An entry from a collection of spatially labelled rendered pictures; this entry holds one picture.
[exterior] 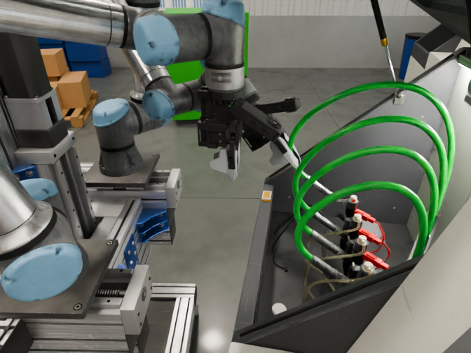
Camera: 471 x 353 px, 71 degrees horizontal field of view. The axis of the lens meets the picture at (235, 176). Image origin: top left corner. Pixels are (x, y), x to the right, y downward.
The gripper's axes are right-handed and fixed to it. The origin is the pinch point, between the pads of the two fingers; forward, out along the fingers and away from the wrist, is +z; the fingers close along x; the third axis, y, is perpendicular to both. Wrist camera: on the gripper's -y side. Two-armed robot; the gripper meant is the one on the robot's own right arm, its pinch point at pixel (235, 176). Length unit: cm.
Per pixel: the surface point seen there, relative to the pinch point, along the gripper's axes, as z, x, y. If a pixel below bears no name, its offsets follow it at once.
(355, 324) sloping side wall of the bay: 14.3, 23.0, -25.9
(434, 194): -3.1, 4.7, -39.6
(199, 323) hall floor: 123, -45, 28
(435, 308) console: -2.2, 31.3, -31.7
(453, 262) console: -7.7, 28.5, -33.1
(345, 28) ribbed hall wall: 46, -683, -98
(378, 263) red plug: 13.6, 7.7, -32.4
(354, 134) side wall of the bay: 6, -43, -32
